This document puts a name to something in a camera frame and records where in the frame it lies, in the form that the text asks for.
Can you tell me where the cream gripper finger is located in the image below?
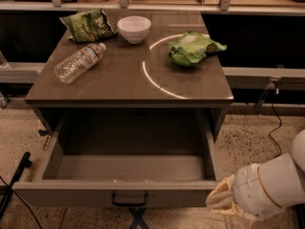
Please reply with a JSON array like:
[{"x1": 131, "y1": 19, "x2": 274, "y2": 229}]
[
  {"x1": 211, "y1": 198, "x2": 234, "y2": 210},
  {"x1": 206, "y1": 191, "x2": 233, "y2": 204}
]

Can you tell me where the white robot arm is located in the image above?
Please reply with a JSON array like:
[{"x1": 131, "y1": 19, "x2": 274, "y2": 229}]
[{"x1": 206, "y1": 130, "x2": 305, "y2": 221}]

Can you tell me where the grey drawer cabinet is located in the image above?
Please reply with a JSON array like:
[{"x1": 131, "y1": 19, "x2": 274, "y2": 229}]
[{"x1": 26, "y1": 10, "x2": 234, "y2": 135}]

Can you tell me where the light green chip bag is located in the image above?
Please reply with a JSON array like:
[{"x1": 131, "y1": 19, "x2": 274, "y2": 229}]
[{"x1": 168, "y1": 31, "x2": 227, "y2": 67}]

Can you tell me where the white bowl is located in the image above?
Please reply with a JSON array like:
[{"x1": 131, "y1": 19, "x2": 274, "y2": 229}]
[{"x1": 117, "y1": 16, "x2": 152, "y2": 44}]

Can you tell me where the clear plastic water bottle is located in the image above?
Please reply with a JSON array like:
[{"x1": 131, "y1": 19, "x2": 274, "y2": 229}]
[{"x1": 53, "y1": 43, "x2": 107, "y2": 84}]

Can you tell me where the black bar left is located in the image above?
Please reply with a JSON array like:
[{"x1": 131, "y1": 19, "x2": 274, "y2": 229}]
[{"x1": 0, "y1": 152, "x2": 31, "y2": 219}]

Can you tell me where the dark green chip bag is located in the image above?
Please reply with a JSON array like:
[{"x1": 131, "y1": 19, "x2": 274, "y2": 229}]
[{"x1": 60, "y1": 9, "x2": 116, "y2": 43}]

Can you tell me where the black power cable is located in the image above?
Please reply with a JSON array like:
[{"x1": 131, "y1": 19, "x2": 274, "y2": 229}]
[{"x1": 268, "y1": 102, "x2": 284, "y2": 159}]

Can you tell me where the metal rail frame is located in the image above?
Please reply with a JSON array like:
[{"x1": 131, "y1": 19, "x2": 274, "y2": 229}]
[{"x1": 1, "y1": 0, "x2": 304, "y2": 104}]

